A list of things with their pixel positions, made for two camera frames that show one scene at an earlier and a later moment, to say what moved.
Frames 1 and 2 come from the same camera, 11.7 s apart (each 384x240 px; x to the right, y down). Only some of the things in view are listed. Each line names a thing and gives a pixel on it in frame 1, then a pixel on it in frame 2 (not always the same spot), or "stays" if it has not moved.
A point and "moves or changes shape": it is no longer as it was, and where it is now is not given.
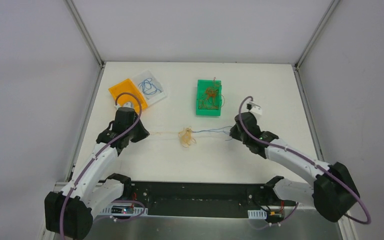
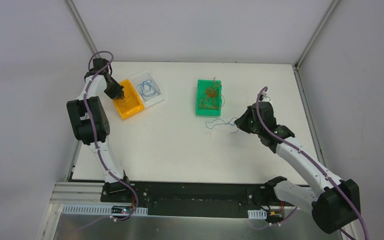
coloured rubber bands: (207, 103) stays
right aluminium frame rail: (312, 40) stays
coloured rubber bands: (185, 135) moves or changes shape
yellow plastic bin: (127, 86) stays
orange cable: (211, 99) stays
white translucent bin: (149, 87) stays
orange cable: (212, 91) stays
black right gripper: (237, 130) -> (245, 121)
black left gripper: (139, 133) -> (115, 90)
